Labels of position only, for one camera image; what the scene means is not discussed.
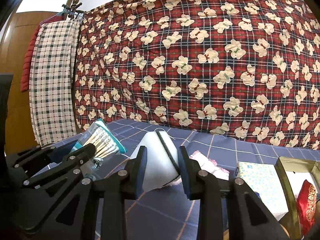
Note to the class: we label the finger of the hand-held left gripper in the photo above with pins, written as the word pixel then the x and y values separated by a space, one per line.
pixel 80 156
pixel 62 150

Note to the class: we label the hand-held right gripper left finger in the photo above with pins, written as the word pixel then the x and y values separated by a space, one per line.
pixel 140 172

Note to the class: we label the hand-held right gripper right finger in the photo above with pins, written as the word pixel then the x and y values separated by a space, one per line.
pixel 187 177

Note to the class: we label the white cloth pouch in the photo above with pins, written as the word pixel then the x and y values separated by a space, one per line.
pixel 156 165

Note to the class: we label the pink white knitted cloth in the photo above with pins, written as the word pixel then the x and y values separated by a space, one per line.
pixel 208 163

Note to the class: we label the cotton swab pack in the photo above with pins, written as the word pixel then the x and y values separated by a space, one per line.
pixel 105 140

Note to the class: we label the gold rectangular tin box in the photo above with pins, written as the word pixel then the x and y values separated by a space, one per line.
pixel 285 180

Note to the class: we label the red gold embroidered pouch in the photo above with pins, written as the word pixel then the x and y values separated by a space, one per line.
pixel 307 205

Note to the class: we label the blue plaid sheet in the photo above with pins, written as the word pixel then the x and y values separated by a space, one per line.
pixel 160 212

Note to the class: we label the cream green checked cloth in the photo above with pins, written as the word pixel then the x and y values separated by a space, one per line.
pixel 53 80

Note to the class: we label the dotted tissue pack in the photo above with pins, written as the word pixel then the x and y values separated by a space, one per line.
pixel 260 182

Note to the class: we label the red quilted jacket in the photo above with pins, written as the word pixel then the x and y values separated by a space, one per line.
pixel 28 62

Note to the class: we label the red plaid bear print blanket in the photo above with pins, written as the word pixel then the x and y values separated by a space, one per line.
pixel 200 62

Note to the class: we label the wooden door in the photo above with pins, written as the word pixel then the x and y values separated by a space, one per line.
pixel 17 42

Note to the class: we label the wooden coat rack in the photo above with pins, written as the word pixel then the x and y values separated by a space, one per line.
pixel 72 8

